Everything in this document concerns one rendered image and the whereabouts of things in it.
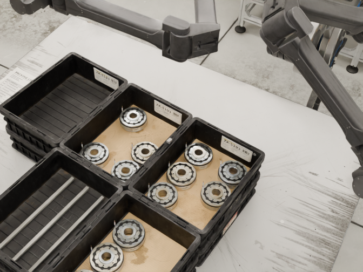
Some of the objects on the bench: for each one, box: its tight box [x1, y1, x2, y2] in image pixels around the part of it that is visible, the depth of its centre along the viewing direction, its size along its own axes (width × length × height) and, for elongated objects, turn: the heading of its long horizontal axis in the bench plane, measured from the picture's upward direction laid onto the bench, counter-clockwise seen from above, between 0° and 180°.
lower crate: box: [196, 174, 260, 267], centre depth 185 cm, size 40×30×12 cm
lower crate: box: [5, 128, 46, 163], centre depth 206 cm, size 40×30×12 cm
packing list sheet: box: [0, 67, 36, 131], centre depth 223 cm, size 33×23×1 cm
